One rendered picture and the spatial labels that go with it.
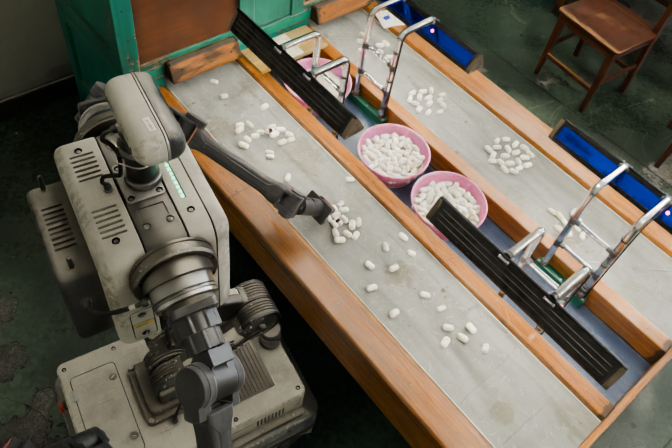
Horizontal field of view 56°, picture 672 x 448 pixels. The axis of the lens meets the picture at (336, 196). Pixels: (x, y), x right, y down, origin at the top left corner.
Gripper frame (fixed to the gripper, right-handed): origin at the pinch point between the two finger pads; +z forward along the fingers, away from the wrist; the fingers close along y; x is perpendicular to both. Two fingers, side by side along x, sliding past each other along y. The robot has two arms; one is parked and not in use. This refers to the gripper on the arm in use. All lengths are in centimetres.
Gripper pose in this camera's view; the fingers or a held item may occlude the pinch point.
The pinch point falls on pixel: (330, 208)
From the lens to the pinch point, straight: 211.3
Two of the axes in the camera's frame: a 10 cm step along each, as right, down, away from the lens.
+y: -6.4, -6.4, 4.2
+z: 5.0, 0.6, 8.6
